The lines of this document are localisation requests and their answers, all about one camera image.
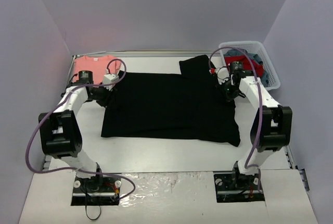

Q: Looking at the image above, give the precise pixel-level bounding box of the black t-shirt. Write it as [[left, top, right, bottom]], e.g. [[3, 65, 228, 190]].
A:
[[101, 55, 240, 147]]

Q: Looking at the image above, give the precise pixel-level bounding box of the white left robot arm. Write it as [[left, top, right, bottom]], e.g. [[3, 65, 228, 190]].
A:
[[40, 70, 119, 192]]

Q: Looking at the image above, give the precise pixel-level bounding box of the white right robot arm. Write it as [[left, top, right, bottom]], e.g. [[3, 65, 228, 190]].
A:
[[218, 61, 292, 189]]

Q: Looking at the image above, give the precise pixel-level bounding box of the folded pink t-shirt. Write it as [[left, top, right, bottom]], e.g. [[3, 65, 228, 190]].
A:
[[73, 55, 115, 84]]

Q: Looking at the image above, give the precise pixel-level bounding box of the red t-shirt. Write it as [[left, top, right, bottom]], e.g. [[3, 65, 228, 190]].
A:
[[224, 55, 264, 78]]

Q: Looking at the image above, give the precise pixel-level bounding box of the grey-blue t-shirt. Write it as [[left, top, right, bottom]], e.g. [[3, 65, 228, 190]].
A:
[[223, 49, 269, 87]]

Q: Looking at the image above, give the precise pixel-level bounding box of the white plastic laundry basket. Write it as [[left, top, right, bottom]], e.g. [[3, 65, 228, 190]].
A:
[[219, 41, 280, 91]]

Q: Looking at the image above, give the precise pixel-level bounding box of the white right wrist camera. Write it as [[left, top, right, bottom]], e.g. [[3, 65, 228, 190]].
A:
[[210, 66, 230, 84]]

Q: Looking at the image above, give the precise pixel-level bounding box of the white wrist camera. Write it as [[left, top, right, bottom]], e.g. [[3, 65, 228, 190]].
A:
[[102, 73, 119, 91], [210, 66, 230, 84]]

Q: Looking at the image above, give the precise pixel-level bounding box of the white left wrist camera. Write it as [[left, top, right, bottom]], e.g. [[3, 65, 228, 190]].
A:
[[102, 73, 119, 91]]

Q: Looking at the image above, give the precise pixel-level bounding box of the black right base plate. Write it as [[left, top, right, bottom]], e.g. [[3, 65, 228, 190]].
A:
[[213, 171, 265, 203]]

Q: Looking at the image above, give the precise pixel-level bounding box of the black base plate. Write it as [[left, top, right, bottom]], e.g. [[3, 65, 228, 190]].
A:
[[213, 171, 265, 203], [71, 176, 121, 206]]

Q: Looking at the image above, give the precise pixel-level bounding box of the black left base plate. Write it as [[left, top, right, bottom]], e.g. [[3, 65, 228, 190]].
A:
[[71, 176, 121, 206]]

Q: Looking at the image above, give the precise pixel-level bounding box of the thin black loop cable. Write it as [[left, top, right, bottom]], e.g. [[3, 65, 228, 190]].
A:
[[84, 203, 103, 221]]

